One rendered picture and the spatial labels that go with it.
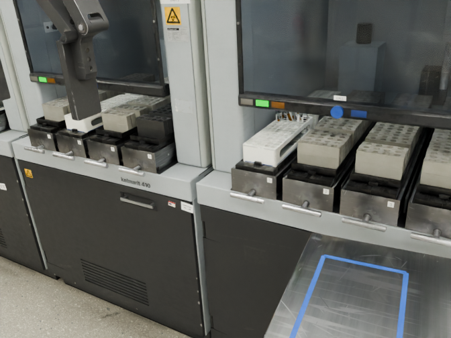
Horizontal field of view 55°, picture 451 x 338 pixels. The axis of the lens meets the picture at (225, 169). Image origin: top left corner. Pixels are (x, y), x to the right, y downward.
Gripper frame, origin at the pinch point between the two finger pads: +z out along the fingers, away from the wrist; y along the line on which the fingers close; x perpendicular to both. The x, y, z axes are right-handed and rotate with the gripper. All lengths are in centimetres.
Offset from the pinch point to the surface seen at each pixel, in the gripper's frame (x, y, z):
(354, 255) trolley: 40, 24, 38
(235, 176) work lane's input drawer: 66, -15, 41
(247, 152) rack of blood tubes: 70, -13, 36
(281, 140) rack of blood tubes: 78, -7, 34
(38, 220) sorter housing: 66, -111, 81
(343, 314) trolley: 25, 26, 38
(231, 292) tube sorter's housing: 66, -19, 84
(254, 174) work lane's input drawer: 66, -10, 40
